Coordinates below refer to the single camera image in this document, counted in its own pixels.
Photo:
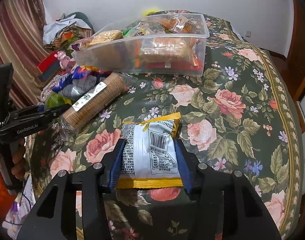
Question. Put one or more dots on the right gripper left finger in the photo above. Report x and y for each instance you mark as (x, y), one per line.
(53, 216)

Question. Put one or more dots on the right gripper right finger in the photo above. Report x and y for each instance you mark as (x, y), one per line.
(227, 195)

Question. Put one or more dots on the green jelly cup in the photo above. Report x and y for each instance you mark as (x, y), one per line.
(54, 100)

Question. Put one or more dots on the blue snack bag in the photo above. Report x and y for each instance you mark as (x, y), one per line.
(79, 81)

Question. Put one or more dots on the yellow edged snack packet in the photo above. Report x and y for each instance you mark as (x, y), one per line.
(149, 157)

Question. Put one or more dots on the brown round cracker sleeve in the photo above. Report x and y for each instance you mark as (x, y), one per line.
(94, 101)

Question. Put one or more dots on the square cracker pack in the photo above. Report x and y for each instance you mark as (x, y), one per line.
(104, 37)

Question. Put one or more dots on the long pink biscuit pack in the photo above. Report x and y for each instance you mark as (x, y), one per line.
(161, 49)

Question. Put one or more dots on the clear plastic storage box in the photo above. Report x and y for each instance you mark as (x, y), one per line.
(123, 55)

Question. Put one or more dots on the red snack bag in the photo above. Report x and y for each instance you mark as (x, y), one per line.
(195, 65)

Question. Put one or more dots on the green zip cookie bag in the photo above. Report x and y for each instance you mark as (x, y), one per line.
(138, 30)

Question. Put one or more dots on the clear bag fried snacks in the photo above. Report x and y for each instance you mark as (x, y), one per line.
(177, 24)

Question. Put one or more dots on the person left hand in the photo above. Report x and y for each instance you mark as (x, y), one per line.
(19, 161)

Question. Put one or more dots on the red box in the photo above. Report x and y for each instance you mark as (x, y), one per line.
(49, 67)

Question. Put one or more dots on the pink plush toy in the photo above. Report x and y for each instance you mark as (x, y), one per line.
(63, 59)

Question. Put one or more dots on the striped red curtain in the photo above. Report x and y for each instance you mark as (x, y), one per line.
(21, 32)

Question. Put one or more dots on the floral green bedspread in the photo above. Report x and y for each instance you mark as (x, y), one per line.
(237, 115)

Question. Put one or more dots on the pile of clothes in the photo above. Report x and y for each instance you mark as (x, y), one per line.
(61, 33)

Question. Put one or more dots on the yellow foam tube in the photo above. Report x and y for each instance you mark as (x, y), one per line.
(150, 11)

